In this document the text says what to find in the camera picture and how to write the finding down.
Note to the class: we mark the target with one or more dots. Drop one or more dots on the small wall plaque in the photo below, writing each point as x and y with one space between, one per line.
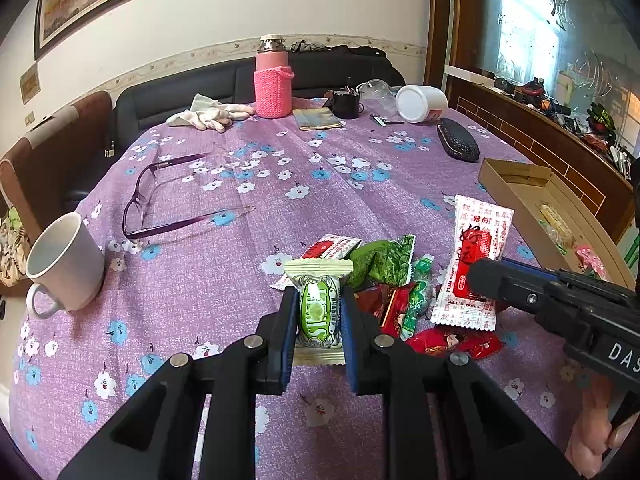
29 84

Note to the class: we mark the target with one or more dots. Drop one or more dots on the long white red-print snack packet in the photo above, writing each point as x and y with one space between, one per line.
470 240

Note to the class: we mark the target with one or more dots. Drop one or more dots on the patterned fabric bundle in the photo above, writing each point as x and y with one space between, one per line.
10 255

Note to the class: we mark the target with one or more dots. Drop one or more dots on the etched glass panel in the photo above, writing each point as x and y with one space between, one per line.
525 25

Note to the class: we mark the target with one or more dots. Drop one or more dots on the black eyeglasses case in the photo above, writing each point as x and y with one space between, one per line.
457 140

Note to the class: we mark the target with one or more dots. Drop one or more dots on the black sofa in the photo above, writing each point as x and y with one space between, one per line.
165 90

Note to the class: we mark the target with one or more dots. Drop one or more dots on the purple eyeglasses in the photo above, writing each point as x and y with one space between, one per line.
137 220

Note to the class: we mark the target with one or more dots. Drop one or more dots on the small black container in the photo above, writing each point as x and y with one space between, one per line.
346 105

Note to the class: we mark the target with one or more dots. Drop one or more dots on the olive notebook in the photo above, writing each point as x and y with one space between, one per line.
317 119

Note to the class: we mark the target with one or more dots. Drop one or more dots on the white plastic jar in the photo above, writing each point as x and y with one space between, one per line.
417 105

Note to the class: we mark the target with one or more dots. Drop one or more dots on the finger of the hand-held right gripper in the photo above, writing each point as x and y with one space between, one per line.
505 285
530 269

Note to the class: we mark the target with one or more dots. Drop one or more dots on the brown chair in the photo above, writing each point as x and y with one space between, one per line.
55 160

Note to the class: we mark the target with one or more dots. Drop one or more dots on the dark cloth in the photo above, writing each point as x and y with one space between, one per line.
345 50

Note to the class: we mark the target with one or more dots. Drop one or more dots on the pink snack packet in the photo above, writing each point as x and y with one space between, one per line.
592 260

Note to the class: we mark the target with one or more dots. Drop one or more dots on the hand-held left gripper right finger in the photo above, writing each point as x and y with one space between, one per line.
350 345

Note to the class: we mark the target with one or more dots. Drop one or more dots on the wall socket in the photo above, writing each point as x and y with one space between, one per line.
29 119

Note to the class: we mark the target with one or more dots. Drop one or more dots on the cardboard box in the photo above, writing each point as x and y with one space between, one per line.
505 195

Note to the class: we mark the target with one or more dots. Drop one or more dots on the white ceramic mug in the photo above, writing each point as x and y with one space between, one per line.
75 270

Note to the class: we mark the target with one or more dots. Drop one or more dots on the pink knit-sleeved thermos flask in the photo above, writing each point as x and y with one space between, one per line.
272 90

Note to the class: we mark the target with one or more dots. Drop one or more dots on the person's right hand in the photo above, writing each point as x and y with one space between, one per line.
590 425

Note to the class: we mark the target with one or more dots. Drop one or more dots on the brown wooden partition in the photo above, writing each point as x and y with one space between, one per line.
437 10

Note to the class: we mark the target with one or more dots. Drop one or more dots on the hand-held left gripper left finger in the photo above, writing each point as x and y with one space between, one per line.
290 340

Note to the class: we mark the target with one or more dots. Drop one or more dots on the framed painting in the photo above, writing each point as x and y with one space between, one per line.
125 0

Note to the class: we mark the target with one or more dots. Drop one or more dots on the green twisted candy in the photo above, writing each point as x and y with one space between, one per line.
420 295

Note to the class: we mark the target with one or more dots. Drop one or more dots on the pale yellow snack packet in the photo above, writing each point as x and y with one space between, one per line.
555 222

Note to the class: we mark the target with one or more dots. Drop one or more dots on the green white snack packet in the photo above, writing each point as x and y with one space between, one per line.
317 310

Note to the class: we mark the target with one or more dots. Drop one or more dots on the pale green cloth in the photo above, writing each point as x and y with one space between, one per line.
202 102

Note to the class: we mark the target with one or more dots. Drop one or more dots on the pile of assorted snack packets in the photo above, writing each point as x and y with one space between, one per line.
385 260

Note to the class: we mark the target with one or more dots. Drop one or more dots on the clear plastic cup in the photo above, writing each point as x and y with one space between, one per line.
380 94

